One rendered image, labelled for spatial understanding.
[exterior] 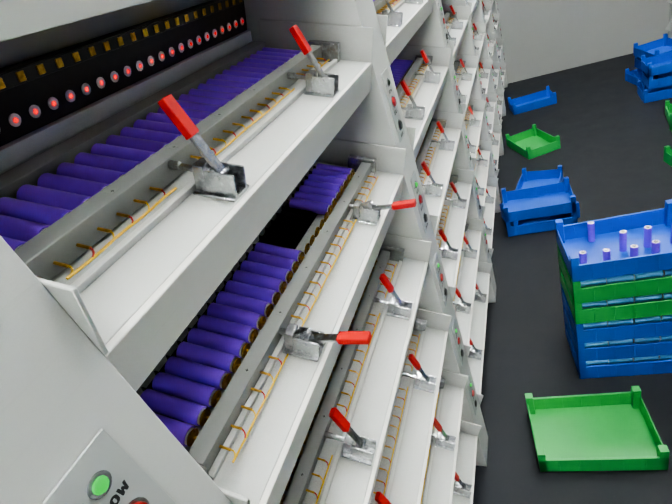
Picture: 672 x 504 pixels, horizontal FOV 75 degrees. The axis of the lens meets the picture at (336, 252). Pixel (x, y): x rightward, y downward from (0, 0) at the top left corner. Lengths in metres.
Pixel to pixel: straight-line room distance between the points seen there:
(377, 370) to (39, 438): 0.53
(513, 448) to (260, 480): 1.15
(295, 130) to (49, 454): 0.37
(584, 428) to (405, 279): 0.84
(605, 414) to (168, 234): 1.39
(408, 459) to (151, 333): 0.62
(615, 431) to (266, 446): 1.23
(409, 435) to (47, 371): 0.70
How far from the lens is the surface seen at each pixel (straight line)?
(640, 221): 1.54
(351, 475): 0.63
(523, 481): 1.46
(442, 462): 1.08
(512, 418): 1.56
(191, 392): 0.46
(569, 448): 1.50
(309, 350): 0.48
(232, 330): 0.50
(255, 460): 0.44
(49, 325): 0.27
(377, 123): 0.79
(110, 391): 0.29
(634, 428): 1.55
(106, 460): 0.29
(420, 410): 0.91
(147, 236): 0.36
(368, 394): 0.69
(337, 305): 0.54
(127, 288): 0.32
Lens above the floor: 1.28
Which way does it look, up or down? 30 degrees down
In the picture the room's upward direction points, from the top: 22 degrees counter-clockwise
